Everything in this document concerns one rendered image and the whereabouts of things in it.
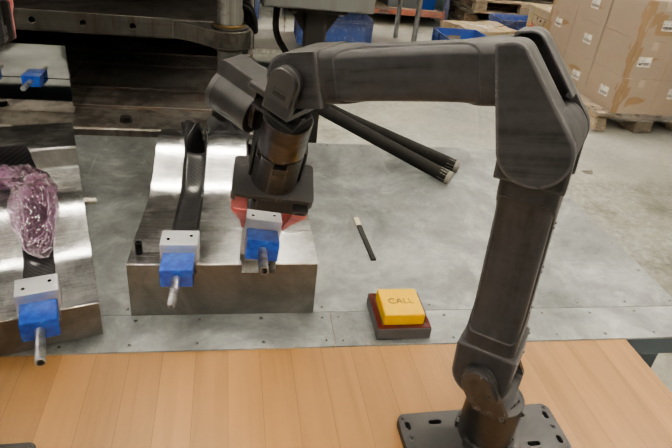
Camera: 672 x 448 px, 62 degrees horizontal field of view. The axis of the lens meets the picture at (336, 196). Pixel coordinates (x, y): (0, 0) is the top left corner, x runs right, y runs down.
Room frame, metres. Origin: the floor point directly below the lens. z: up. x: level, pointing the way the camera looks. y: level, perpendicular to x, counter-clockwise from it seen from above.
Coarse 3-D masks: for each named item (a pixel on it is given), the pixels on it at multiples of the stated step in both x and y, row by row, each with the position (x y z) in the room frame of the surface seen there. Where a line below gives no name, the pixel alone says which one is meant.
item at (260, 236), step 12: (252, 216) 0.64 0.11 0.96; (264, 216) 0.65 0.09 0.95; (276, 216) 0.66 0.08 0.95; (252, 228) 0.63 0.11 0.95; (264, 228) 0.64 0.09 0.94; (276, 228) 0.64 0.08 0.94; (252, 240) 0.59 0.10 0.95; (264, 240) 0.60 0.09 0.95; (276, 240) 0.61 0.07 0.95; (240, 252) 0.62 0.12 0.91; (252, 252) 0.59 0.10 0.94; (264, 252) 0.58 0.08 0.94; (276, 252) 0.60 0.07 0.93; (264, 264) 0.55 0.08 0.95
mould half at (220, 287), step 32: (160, 160) 0.86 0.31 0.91; (224, 160) 0.89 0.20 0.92; (160, 192) 0.80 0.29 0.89; (224, 192) 0.82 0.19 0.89; (160, 224) 0.70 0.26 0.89; (224, 224) 0.72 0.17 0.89; (224, 256) 0.64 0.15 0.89; (288, 256) 0.65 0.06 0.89; (160, 288) 0.60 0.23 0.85; (192, 288) 0.61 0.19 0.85; (224, 288) 0.62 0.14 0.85; (256, 288) 0.63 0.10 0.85; (288, 288) 0.64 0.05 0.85
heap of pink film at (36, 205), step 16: (0, 176) 0.79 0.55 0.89; (16, 176) 0.78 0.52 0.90; (32, 176) 0.77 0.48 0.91; (16, 192) 0.71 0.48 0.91; (32, 192) 0.71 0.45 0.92; (48, 192) 0.72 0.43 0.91; (16, 208) 0.68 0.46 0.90; (32, 208) 0.68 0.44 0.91; (48, 208) 0.69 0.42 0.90; (16, 224) 0.65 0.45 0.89; (32, 224) 0.66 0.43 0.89; (48, 224) 0.67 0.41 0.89; (32, 240) 0.64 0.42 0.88; (48, 240) 0.65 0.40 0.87
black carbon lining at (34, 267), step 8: (0, 152) 0.85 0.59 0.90; (8, 152) 0.85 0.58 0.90; (16, 152) 0.86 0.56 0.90; (24, 152) 0.86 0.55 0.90; (0, 160) 0.85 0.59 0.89; (8, 160) 0.85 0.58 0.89; (16, 160) 0.86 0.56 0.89; (24, 160) 0.86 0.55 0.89; (32, 160) 0.85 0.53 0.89; (48, 176) 0.83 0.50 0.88; (24, 256) 0.63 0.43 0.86; (32, 256) 0.63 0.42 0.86; (48, 256) 0.64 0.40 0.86; (24, 264) 0.61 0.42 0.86; (32, 264) 0.62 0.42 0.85; (40, 264) 0.62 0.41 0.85; (48, 264) 0.62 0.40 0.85; (24, 272) 0.60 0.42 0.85; (32, 272) 0.60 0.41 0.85; (40, 272) 0.61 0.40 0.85; (48, 272) 0.61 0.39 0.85
